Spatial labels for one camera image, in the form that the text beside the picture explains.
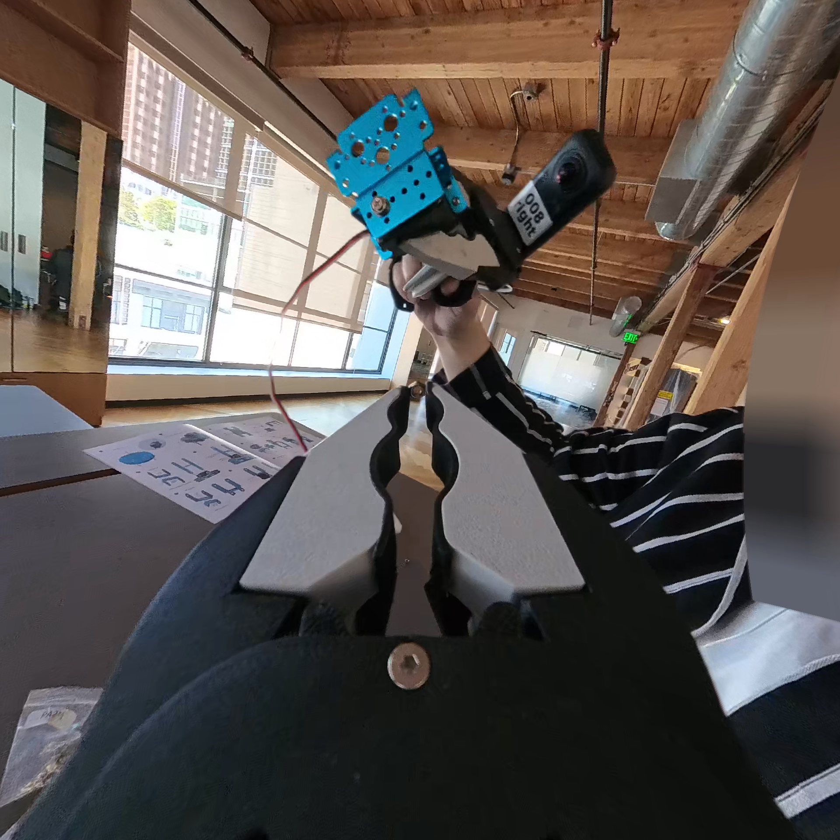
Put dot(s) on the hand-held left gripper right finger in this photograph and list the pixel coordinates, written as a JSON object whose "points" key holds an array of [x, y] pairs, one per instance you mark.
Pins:
{"points": [[512, 525]]}

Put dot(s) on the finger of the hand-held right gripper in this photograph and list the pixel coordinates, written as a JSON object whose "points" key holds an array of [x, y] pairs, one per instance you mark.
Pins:
{"points": [[459, 259]]}

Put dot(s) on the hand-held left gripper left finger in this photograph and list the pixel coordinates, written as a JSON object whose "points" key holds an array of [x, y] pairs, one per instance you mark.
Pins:
{"points": [[315, 518]]}

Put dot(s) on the blue servo bracket assembly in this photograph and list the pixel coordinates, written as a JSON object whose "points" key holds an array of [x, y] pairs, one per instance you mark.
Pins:
{"points": [[387, 164]]}

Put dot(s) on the small metal nut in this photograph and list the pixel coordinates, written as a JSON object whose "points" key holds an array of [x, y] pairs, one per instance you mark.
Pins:
{"points": [[415, 392]]}

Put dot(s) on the adjoining grey desk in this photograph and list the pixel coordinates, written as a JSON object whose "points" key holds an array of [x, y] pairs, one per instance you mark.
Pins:
{"points": [[39, 453]]}

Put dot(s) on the person's right hand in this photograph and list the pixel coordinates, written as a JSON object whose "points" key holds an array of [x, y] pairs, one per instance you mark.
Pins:
{"points": [[449, 321]]}

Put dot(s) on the ceiling sprinkler pipe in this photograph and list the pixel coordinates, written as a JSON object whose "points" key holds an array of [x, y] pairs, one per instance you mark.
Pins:
{"points": [[602, 98]]}

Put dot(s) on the printed instruction sheet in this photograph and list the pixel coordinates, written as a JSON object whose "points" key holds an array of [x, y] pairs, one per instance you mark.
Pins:
{"points": [[197, 485]]}

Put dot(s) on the person in striped shirt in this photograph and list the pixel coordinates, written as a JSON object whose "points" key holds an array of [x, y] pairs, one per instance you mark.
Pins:
{"points": [[656, 472]]}

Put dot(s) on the frosted glass partition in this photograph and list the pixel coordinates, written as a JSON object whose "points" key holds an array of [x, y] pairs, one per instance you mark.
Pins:
{"points": [[571, 371]]}

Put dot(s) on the light wooden brace beam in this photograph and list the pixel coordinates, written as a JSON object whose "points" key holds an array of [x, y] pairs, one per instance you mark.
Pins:
{"points": [[669, 341]]}

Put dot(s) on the large window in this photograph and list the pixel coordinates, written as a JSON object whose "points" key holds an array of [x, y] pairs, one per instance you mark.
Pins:
{"points": [[184, 315]]}

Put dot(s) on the clear bag of small screws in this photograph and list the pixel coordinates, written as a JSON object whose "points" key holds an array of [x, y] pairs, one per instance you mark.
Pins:
{"points": [[46, 741]]}

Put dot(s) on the ceiling security camera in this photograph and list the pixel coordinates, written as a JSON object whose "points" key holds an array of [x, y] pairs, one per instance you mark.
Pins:
{"points": [[530, 92]]}

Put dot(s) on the metal air duct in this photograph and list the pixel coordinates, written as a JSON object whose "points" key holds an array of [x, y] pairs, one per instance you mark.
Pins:
{"points": [[754, 79]]}

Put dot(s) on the light wooden post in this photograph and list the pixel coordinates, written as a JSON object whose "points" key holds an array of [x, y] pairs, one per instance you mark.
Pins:
{"points": [[88, 229]]}

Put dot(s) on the glass wall panel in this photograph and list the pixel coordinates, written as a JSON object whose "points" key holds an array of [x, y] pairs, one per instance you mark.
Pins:
{"points": [[23, 229]]}

